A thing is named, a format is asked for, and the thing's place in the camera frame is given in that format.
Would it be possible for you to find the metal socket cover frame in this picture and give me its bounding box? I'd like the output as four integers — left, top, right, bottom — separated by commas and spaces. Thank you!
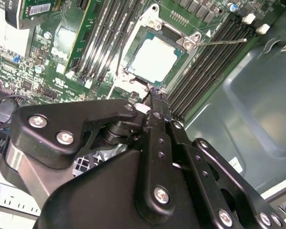
113, 70, 153, 97

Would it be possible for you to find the silver-topped CPU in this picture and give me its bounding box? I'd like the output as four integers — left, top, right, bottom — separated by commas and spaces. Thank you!
126, 30, 190, 84

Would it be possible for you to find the thin wire locking lever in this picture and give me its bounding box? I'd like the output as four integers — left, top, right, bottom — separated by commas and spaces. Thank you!
106, 22, 132, 100
197, 38, 248, 46

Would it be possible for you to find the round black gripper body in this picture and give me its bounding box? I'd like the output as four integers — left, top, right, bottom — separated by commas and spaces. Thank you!
35, 150, 215, 229

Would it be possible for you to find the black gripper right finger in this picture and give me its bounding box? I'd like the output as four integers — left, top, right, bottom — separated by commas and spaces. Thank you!
156, 95, 286, 229

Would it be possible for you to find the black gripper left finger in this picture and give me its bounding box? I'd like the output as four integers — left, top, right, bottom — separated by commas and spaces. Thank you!
1, 92, 177, 215

